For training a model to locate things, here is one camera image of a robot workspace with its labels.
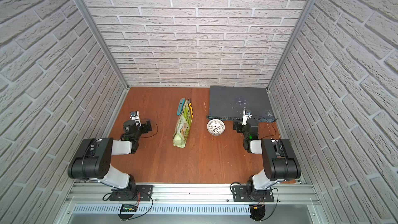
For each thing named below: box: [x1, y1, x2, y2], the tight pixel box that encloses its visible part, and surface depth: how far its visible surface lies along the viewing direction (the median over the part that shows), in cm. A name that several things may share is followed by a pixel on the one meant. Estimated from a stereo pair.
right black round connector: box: [249, 204, 266, 222], surface depth 72 cm
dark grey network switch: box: [206, 85, 278, 123], surface depth 106 cm
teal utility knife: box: [176, 97, 186, 116], surface depth 112 cm
